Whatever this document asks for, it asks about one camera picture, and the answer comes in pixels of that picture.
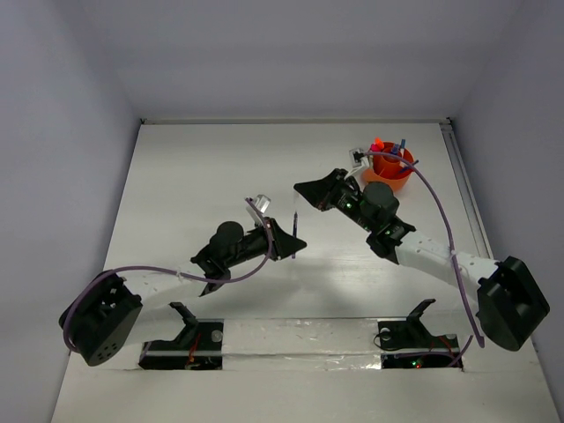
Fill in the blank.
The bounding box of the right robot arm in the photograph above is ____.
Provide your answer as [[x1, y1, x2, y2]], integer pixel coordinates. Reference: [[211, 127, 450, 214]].
[[293, 168, 550, 352]]

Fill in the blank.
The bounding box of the orange round pen holder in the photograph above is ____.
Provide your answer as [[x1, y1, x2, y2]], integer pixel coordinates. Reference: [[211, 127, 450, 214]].
[[360, 141, 415, 192]]

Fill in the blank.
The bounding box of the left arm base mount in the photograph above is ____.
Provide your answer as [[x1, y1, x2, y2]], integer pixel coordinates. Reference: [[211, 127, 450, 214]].
[[138, 301, 224, 370]]

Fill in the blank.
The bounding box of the silver taped front rail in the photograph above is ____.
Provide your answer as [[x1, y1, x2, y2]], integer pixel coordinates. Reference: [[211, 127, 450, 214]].
[[221, 318, 382, 372]]

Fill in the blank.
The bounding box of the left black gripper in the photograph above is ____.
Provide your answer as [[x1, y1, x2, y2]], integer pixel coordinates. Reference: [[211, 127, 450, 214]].
[[224, 217, 304, 268]]

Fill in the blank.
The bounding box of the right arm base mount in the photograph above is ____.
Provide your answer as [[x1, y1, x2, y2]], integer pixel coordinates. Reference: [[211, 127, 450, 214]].
[[373, 299, 464, 369]]

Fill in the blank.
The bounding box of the blue ballpoint pen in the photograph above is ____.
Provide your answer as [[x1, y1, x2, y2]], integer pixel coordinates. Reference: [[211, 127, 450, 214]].
[[402, 160, 419, 170]]

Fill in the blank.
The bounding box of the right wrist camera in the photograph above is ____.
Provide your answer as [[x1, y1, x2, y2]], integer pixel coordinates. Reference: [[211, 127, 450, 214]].
[[347, 148, 370, 177]]

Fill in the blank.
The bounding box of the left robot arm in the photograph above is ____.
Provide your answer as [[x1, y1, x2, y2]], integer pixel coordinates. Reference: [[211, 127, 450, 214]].
[[58, 215, 307, 369]]

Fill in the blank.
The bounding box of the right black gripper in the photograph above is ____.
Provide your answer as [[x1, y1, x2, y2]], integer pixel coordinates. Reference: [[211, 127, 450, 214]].
[[294, 167, 375, 233]]

